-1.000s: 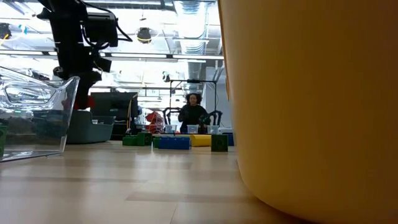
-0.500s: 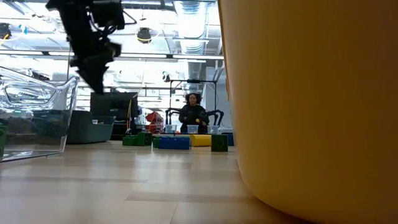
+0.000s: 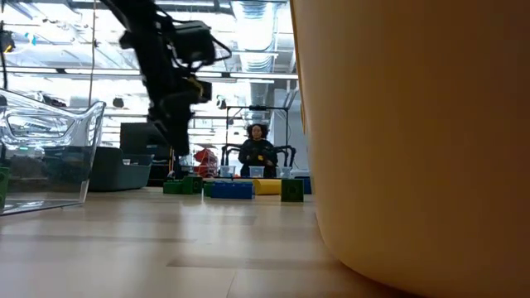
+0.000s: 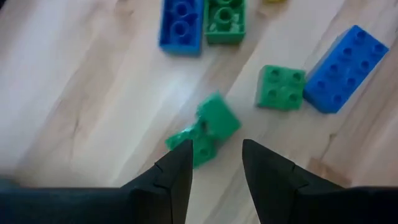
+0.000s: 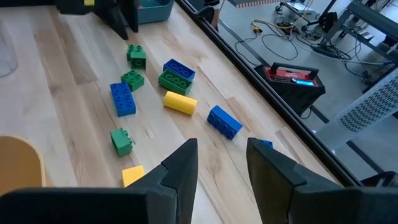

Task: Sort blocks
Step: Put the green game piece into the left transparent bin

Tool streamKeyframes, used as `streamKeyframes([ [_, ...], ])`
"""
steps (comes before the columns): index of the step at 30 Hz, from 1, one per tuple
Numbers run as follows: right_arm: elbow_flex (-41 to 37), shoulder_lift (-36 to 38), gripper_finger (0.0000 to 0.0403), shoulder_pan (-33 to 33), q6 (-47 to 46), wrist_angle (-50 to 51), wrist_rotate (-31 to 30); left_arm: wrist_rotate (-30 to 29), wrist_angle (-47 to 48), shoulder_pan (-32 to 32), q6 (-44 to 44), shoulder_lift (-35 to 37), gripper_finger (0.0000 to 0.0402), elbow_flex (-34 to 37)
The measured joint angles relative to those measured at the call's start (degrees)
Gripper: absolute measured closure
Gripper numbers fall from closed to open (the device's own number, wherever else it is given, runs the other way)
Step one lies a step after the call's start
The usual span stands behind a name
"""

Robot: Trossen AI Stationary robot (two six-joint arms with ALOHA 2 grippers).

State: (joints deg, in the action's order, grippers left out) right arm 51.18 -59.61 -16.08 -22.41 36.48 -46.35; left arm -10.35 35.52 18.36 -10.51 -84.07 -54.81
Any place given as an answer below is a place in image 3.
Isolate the black computer monitor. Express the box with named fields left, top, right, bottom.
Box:
left=119, top=122, right=173, bottom=157

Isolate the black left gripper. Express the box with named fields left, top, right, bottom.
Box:
left=111, top=0, right=213, bottom=157

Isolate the yellow plastic bin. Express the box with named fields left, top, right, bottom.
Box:
left=289, top=0, right=530, bottom=298

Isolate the person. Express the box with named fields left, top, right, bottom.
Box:
left=238, top=123, right=279, bottom=178

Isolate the silver ventilation duct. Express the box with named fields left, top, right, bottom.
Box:
left=230, top=0, right=279, bottom=107

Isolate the yellow cylinder toy block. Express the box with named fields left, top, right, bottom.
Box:
left=253, top=178, right=283, bottom=196

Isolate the yellow label tag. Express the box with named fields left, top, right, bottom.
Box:
left=188, top=75, right=205, bottom=99

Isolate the teal plastic bin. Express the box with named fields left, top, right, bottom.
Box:
left=41, top=147, right=154, bottom=192

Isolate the red background object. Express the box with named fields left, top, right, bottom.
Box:
left=194, top=147, right=219, bottom=178

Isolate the clear plastic bin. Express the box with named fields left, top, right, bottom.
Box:
left=0, top=89, right=107, bottom=217

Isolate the long ceiling strip light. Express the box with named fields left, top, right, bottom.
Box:
left=0, top=65, right=299, bottom=80

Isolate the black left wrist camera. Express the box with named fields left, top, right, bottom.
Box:
left=173, top=20, right=217, bottom=65

